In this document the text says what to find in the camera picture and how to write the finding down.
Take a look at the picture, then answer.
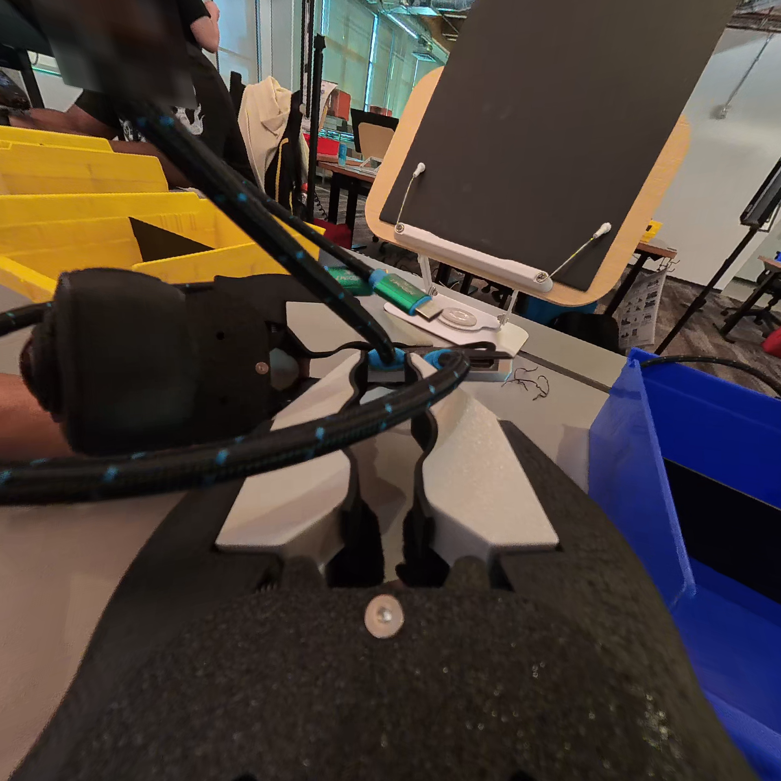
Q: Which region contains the thin black cable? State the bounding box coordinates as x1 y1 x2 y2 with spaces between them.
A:
639 356 781 397

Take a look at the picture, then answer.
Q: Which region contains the black silver video switch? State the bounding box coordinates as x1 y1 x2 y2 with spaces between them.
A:
363 345 515 386

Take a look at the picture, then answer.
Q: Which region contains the black thread tangle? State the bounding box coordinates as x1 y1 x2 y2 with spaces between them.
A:
509 366 551 401

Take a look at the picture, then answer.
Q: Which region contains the cream hooded jacket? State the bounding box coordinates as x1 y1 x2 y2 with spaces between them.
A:
237 76 310 203

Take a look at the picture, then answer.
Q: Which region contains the yellow plastic bin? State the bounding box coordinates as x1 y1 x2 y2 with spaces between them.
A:
0 125 172 196
0 192 327 304

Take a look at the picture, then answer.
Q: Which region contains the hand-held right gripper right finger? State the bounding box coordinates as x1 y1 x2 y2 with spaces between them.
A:
397 355 559 585

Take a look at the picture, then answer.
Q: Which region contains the printed paper sheet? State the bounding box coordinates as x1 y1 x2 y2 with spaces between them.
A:
617 267 670 353

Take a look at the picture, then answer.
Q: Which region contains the black board on white stand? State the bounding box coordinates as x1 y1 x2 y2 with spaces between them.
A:
365 0 739 362

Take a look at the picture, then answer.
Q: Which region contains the blue plastic bin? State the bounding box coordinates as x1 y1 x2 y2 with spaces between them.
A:
589 347 781 781

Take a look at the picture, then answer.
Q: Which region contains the grey desk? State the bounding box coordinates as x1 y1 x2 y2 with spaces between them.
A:
0 244 632 781

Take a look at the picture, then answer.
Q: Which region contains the black tripod pole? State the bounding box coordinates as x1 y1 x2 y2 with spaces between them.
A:
299 0 326 222

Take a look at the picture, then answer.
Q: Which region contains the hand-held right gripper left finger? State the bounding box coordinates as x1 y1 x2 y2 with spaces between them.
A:
215 354 384 585

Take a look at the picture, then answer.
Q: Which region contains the black light stand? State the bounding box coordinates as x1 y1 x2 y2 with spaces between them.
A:
654 155 781 356

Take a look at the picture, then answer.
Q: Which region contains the person's left forearm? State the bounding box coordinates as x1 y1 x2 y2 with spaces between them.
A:
0 372 71 458

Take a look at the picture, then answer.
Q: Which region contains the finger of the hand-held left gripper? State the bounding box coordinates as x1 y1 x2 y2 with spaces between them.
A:
286 300 389 358

